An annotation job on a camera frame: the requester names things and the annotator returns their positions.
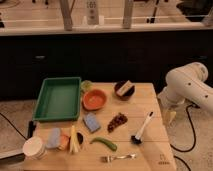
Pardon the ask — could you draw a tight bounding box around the beige block in bowl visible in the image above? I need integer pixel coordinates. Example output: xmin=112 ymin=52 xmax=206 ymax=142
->
xmin=117 ymin=81 xmax=133 ymax=96

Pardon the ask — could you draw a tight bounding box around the green chili pepper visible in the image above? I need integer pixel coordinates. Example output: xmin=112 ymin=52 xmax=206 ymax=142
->
xmin=90 ymin=137 xmax=117 ymax=151

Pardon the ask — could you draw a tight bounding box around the black cable right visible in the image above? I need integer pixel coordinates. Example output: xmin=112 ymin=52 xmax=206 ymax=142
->
xmin=169 ymin=103 xmax=201 ymax=171

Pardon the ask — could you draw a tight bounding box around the black white dish brush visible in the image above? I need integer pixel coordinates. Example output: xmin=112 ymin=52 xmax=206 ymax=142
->
xmin=131 ymin=112 xmax=153 ymax=145

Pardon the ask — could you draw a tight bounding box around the green plastic tray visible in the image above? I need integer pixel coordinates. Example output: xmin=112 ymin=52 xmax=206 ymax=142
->
xmin=33 ymin=77 xmax=81 ymax=122

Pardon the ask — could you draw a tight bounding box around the dark brown bowl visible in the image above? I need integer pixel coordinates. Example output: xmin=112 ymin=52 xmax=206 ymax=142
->
xmin=114 ymin=80 xmax=135 ymax=101

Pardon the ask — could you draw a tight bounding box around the black cable left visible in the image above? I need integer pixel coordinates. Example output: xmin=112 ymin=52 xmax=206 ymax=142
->
xmin=0 ymin=112 xmax=28 ymax=141

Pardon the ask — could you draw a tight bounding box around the grey blue sponge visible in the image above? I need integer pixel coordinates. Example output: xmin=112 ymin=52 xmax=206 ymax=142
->
xmin=46 ymin=128 xmax=61 ymax=149

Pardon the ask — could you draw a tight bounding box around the orange sponge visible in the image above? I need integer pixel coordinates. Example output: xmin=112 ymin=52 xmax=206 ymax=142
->
xmin=59 ymin=134 xmax=69 ymax=150

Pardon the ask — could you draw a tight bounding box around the orange bowl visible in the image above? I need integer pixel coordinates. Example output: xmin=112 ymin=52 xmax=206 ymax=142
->
xmin=82 ymin=89 xmax=107 ymax=110

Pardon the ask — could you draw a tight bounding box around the black cable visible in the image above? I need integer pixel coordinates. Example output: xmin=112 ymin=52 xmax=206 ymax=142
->
xmin=0 ymin=112 xmax=28 ymax=141
xmin=169 ymin=103 xmax=201 ymax=171

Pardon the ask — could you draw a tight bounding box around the green lime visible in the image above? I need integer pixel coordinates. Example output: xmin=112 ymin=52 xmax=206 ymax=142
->
xmin=81 ymin=80 xmax=92 ymax=92

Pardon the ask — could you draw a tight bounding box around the dark purple grape bunch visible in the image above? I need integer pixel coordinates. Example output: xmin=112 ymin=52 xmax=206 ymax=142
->
xmin=107 ymin=113 xmax=128 ymax=133

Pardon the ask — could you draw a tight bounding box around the white remote control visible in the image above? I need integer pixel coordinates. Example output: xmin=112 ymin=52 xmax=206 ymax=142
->
xmin=86 ymin=0 xmax=99 ymax=25

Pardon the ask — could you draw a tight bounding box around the white paper cup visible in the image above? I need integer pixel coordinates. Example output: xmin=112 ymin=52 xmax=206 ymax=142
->
xmin=22 ymin=136 xmax=46 ymax=159

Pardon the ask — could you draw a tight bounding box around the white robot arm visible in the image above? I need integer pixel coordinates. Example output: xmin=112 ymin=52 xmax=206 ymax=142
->
xmin=157 ymin=62 xmax=213 ymax=125

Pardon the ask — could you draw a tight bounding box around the silver fork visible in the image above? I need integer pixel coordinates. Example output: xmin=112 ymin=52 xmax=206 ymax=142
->
xmin=100 ymin=154 xmax=137 ymax=163

